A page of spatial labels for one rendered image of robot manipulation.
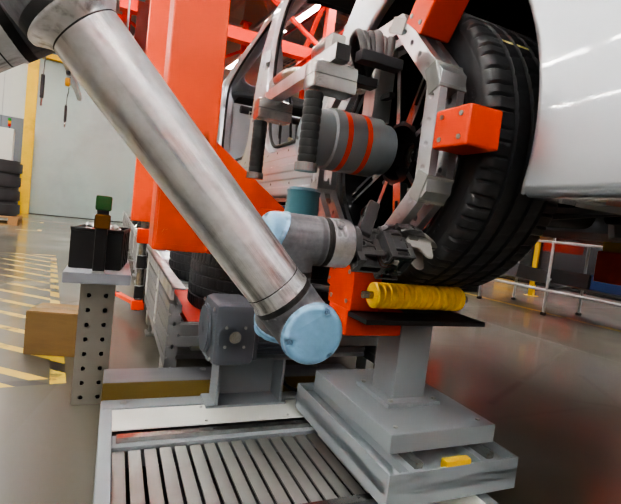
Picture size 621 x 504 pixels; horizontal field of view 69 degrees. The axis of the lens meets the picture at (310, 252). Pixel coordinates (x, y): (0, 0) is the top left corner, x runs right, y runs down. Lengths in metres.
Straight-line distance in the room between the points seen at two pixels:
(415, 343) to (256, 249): 0.69
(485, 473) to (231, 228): 0.84
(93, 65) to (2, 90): 13.58
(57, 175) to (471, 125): 13.35
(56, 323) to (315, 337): 1.56
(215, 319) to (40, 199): 12.73
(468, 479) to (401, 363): 0.29
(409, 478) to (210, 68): 1.20
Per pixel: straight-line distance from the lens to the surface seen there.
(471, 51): 1.01
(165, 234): 1.39
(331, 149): 1.01
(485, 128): 0.84
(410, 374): 1.22
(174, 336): 1.56
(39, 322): 2.10
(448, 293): 1.10
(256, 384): 1.52
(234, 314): 1.25
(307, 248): 0.75
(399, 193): 1.13
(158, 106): 0.59
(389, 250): 0.83
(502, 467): 1.22
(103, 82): 0.60
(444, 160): 0.91
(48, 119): 13.99
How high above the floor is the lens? 0.66
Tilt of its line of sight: 4 degrees down
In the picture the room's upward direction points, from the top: 7 degrees clockwise
